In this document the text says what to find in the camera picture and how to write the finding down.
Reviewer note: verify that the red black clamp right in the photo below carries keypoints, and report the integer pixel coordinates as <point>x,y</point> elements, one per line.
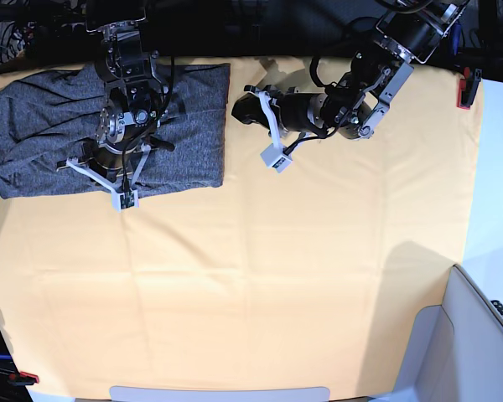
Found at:
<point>468,86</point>

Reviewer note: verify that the grey long-sleeve shirt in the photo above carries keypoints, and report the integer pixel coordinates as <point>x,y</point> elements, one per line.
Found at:
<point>55,117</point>

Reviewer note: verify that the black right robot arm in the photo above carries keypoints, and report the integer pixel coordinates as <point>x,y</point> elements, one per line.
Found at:
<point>136,98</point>

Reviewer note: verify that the red black clamp left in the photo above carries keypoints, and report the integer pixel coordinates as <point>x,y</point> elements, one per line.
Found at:
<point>23,379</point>

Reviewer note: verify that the grey tray edge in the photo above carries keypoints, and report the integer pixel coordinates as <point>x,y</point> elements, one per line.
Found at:
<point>313,394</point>

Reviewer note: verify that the red black clamp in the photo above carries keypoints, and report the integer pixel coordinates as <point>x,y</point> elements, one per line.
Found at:
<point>23,379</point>
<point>468,86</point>

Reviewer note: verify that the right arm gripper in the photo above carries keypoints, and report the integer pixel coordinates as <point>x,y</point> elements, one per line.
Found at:
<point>116,166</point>

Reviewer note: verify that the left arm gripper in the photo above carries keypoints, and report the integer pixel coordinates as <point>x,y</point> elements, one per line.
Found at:
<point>294,111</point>

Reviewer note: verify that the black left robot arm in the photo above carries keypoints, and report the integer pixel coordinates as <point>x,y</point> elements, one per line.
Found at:
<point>407,32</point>

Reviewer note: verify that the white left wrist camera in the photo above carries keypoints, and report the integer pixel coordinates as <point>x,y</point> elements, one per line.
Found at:
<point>274,158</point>

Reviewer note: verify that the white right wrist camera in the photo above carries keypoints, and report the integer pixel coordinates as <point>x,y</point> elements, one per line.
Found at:
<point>126,200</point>

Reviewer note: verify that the white cardboard box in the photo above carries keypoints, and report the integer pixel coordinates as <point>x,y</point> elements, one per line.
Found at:
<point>455,351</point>

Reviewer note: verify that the yellow table cloth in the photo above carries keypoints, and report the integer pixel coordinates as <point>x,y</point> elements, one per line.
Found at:
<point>310,277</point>

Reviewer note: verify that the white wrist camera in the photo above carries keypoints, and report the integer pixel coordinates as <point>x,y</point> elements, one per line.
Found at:
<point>126,200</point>
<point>274,158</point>

